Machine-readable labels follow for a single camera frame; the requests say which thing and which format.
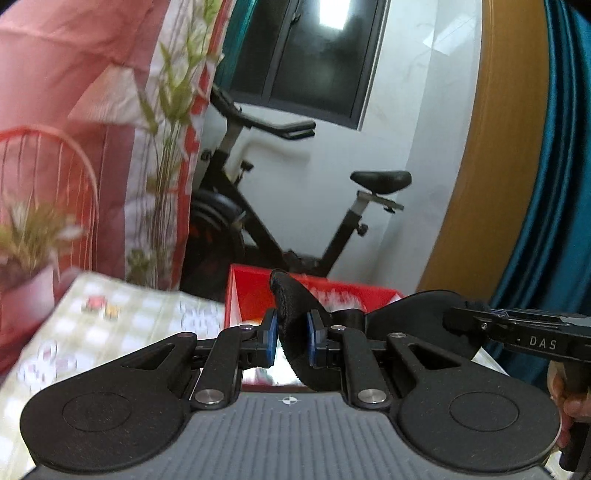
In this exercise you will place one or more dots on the dark window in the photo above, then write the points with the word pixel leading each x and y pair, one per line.
pixel 314 60

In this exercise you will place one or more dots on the wooden door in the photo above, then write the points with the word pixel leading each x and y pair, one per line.
pixel 489 147

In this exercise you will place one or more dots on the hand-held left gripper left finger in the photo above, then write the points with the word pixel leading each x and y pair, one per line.
pixel 270 339

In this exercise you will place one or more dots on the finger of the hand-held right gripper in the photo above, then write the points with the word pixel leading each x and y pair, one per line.
pixel 466 325

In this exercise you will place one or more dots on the red floral printed cloth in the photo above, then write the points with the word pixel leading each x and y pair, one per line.
pixel 78 120

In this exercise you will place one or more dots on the teal curtain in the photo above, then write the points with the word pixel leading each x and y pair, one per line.
pixel 568 175

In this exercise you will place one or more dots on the black exercise bike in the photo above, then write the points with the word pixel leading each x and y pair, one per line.
pixel 258 249

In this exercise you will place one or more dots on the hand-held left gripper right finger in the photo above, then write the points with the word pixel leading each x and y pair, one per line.
pixel 314 341

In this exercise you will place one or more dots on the red strawberry print box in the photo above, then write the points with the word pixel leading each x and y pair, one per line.
pixel 244 295

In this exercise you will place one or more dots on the checked bunny print tablecloth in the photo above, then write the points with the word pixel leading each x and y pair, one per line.
pixel 74 337

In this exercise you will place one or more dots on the person's right hand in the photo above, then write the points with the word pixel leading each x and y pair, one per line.
pixel 561 397

